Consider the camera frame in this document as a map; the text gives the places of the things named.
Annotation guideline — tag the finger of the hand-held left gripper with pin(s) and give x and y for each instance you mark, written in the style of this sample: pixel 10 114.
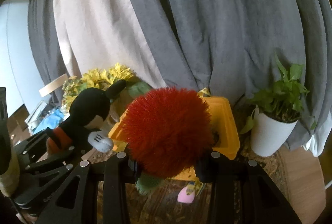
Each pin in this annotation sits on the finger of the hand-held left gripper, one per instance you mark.
pixel 33 142
pixel 51 162

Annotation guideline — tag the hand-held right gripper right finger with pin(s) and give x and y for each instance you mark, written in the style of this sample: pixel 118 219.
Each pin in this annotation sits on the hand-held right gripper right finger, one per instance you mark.
pixel 216 169

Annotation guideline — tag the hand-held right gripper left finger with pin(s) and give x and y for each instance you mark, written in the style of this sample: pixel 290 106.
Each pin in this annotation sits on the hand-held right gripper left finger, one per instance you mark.
pixel 116 174

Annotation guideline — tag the orange storage box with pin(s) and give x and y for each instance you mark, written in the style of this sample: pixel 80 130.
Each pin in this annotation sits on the orange storage box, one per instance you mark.
pixel 225 130

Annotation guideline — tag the red fluffy pompom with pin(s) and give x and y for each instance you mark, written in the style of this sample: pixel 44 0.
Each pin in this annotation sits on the red fluffy pompom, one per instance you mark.
pixel 166 130

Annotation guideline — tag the black mouse plush toy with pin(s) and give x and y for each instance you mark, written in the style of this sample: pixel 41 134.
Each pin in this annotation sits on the black mouse plush toy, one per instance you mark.
pixel 88 107

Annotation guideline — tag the blue cloth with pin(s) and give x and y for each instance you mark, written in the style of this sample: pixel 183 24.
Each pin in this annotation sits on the blue cloth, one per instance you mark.
pixel 53 115

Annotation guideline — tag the pink plush toy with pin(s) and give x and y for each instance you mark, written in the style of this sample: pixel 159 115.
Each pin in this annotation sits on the pink plush toy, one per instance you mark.
pixel 186 195

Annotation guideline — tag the patterned fringed rug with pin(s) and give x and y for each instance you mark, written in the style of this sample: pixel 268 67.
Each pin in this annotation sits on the patterned fringed rug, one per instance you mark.
pixel 166 204

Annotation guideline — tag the potted plant in white pot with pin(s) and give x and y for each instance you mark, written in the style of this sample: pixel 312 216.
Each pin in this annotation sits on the potted plant in white pot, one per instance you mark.
pixel 272 130

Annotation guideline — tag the white wardrobe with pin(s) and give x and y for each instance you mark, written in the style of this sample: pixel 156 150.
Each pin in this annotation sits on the white wardrobe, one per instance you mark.
pixel 15 58

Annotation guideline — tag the sunflower bouquet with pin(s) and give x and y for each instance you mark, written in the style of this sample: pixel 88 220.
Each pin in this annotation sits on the sunflower bouquet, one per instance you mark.
pixel 101 76

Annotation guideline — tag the white sheer curtain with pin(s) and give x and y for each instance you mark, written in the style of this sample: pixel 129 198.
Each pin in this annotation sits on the white sheer curtain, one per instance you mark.
pixel 317 146

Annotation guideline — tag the narrow grey curtain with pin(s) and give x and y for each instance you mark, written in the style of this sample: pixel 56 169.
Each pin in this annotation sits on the narrow grey curtain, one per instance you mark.
pixel 41 32

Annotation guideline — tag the beige curtain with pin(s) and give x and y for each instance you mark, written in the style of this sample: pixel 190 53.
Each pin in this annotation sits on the beige curtain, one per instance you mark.
pixel 98 22

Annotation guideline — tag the wide grey curtain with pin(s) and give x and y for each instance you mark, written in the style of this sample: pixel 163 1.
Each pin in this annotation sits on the wide grey curtain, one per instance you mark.
pixel 220 32

